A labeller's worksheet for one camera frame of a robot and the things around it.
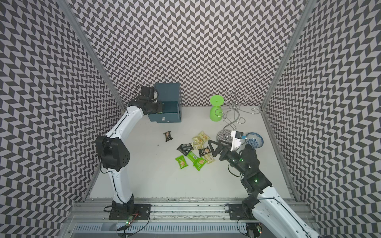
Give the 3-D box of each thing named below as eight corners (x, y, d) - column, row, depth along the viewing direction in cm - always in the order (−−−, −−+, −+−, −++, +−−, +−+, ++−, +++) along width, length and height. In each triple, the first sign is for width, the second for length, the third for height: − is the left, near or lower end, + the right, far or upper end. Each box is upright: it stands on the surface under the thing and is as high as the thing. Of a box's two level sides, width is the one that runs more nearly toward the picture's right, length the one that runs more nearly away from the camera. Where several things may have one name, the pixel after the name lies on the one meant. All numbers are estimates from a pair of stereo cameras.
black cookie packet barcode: (178, 150, 96) (177, 147, 93) (186, 142, 100) (186, 140, 97) (185, 156, 93) (184, 154, 91) (193, 148, 97) (193, 146, 94)
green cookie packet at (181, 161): (180, 169, 89) (180, 168, 88) (175, 159, 93) (175, 158, 92) (188, 165, 91) (188, 163, 89) (183, 155, 95) (182, 154, 93)
